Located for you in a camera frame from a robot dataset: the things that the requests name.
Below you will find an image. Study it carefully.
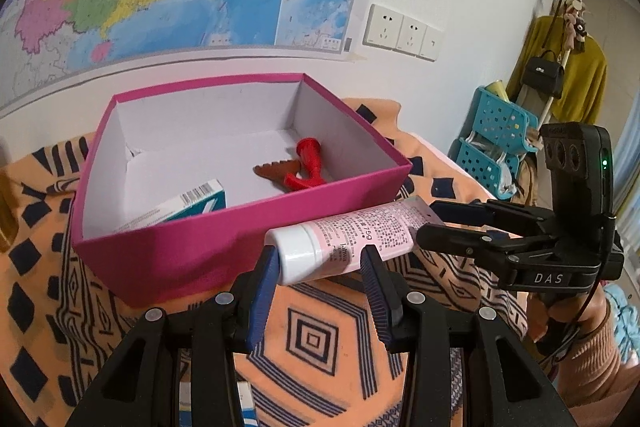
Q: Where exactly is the blue plastic storage rack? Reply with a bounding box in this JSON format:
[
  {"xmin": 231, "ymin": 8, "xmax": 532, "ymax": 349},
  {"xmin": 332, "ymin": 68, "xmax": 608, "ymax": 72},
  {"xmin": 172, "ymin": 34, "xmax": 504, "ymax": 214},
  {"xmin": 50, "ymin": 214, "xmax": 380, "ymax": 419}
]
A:
[{"xmin": 447, "ymin": 87, "xmax": 543, "ymax": 200}]

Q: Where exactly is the white carton with blue stripe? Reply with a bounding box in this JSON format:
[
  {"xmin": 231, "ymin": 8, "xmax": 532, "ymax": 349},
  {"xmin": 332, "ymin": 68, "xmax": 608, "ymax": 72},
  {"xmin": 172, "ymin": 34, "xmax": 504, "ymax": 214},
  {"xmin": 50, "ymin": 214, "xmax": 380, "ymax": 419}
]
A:
[{"xmin": 179, "ymin": 379, "xmax": 259, "ymax": 427}]

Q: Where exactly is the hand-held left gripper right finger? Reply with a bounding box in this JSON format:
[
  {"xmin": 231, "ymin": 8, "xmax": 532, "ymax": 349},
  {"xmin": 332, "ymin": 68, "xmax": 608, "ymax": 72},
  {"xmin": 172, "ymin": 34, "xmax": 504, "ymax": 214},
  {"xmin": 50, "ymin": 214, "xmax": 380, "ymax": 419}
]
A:
[{"xmin": 361, "ymin": 244, "xmax": 576, "ymax": 427}]

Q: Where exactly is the orange patterned blanket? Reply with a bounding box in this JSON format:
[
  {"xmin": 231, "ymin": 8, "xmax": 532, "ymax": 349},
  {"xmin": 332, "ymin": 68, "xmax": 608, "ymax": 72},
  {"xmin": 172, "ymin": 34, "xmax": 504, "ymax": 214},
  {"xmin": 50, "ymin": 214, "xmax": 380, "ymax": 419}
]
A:
[{"xmin": 0, "ymin": 97, "xmax": 531, "ymax": 427}]

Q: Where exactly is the person's right forearm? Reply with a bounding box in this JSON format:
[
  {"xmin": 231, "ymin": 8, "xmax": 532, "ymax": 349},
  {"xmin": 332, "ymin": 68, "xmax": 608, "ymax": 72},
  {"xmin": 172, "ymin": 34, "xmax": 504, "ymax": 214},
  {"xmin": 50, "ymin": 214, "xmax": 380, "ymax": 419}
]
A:
[{"xmin": 547, "ymin": 302, "xmax": 640, "ymax": 408}]

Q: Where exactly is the black handbag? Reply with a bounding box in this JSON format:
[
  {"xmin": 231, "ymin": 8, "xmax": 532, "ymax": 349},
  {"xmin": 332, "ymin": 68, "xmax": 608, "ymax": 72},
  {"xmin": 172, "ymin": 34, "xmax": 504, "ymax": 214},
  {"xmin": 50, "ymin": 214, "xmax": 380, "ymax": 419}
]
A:
[{"xmin": 522, "ymin": 51, "xmax": 565, "ymax": 98}]

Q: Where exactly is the mustard yellow object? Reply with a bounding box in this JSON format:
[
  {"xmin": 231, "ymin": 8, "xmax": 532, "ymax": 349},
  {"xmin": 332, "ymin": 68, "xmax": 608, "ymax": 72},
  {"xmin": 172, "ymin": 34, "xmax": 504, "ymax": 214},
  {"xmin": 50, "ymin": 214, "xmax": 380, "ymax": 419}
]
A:
[{"xmin": 0, "ymin": 137, "xmax": 23, "ymax": 253}]

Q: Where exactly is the pink cardboard box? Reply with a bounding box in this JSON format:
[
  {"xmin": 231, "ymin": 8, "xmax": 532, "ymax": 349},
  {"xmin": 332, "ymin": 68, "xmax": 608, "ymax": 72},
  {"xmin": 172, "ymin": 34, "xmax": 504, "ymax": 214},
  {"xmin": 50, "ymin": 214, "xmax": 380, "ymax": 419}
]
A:
[{"xmin": 70, "ymin": 73, "xmax": 413, "ymax": 309}]

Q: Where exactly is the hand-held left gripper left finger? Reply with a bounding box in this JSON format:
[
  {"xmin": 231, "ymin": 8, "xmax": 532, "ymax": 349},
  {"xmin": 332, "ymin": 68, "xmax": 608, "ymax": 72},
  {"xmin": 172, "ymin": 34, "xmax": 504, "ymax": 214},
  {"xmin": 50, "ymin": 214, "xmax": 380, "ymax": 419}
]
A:
[{"xmin": 65, "ymin": 244, "xmax": 278, "ymax": 427}]

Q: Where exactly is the light blue cloth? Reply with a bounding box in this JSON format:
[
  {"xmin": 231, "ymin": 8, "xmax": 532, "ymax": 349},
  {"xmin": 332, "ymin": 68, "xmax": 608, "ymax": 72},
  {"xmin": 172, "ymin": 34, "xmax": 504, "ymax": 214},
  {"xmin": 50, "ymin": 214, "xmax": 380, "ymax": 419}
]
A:
[{"xmin": 602, "ymin": 284, "xmax": 640, "ymax": 358}]

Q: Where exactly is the grey and yellow curtain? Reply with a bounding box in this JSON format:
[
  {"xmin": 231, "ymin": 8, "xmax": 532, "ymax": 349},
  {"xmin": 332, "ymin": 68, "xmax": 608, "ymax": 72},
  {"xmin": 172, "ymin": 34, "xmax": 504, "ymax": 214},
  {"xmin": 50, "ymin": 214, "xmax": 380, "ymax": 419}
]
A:
[{"xmin": 612, "ymin": 92, "xmax": 640, "ymax": 253}]

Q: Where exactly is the white and blue carton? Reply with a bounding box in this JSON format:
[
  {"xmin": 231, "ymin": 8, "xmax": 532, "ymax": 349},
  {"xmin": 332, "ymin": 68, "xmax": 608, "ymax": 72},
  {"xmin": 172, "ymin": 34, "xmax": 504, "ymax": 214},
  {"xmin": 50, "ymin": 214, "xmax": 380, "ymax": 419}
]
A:
[{"xmin": 114, "ymin": 179, "xmax": 227, "ymax": 234}]

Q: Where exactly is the small plush toy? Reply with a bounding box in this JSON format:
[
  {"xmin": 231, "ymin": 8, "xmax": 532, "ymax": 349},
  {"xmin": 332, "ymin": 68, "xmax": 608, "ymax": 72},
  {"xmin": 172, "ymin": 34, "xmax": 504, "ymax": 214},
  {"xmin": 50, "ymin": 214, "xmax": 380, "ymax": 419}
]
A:
[{"xmin": 562, "ymin": 4, "xmax": 591, "ymax": 52}]

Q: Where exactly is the white wall socket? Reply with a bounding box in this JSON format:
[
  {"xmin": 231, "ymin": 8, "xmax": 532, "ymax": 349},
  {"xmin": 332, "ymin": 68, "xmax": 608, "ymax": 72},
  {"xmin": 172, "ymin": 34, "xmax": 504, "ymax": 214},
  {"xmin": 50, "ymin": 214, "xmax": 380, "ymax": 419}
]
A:
[
  {"xmin": 362, "ymin": 4, "xmax": 405, "ymax": 48},
  {"xmin": 396, "ymin": 14, "xmax": 432, "ymax": 55}
]

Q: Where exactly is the white coat rack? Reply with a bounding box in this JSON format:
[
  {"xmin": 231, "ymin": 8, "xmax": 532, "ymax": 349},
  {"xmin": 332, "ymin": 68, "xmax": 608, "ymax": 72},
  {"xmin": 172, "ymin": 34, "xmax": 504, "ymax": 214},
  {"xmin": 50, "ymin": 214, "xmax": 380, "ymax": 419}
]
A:
[{"xmin": 515, "ymin": 0, "xmax": 598, "ymax": 168}]

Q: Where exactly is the yellow coat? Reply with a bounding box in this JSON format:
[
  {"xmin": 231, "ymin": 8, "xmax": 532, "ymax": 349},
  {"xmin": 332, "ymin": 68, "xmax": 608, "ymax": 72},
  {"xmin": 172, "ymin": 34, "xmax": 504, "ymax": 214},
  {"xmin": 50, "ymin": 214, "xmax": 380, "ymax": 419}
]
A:
[{"xmin": 507, "ymin": 16, "xmax": 608, "ymax": 122}]

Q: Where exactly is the white wall switch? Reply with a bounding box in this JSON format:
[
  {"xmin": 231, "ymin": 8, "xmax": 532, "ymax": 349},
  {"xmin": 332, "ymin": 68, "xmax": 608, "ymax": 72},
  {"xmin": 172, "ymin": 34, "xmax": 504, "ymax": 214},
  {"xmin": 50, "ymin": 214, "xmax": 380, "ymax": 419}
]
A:
[{"xmin": 420, "ymin": 24, "xmax": 445, "ymax": 62}]

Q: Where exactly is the red plastic toy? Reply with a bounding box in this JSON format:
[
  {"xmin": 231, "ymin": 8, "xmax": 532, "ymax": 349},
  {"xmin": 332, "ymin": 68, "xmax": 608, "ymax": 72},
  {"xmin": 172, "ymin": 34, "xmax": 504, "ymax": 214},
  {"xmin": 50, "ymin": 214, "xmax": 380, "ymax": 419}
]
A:
[{"xmin": 284, "ymin": 137, "xmax": 326, "ymax": 190}]

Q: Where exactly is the person's right hand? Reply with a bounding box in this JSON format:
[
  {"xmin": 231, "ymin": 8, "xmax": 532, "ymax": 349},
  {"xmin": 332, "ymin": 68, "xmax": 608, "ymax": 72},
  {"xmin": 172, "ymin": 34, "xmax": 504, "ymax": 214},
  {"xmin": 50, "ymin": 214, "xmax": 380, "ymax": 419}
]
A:
[{"xmin": 525, "ymin": 291, "xmax": 608, "ymax": 358}]

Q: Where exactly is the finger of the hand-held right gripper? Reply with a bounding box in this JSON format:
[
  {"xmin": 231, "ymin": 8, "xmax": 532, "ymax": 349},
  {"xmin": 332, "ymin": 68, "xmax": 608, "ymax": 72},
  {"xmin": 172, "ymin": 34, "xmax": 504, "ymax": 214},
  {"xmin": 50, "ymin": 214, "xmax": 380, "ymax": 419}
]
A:
[
  {"xmin": 416, "ymin": 223, "xmax": 599, "ymax": 278},
  {"xmin": 430, "ymin": 199, "xmax": 551, "ymax": 235}
]

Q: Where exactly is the pink tube with white cap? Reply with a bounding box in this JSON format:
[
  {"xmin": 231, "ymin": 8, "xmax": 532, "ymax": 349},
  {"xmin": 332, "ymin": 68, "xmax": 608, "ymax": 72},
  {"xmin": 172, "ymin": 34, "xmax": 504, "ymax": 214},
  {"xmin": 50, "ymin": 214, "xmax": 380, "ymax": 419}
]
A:
[{"xmin": 264, "ymin": 199, "xmax": 446, "ymax": 285}]

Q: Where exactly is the tan cloth bag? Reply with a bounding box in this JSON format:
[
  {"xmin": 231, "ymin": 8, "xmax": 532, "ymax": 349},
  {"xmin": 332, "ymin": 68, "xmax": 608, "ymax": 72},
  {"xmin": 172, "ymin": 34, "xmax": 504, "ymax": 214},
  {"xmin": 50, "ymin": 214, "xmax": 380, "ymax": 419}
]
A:
[{"xmin": 517, "ymin": 154, "xmax": 538, "ymax": 202}]

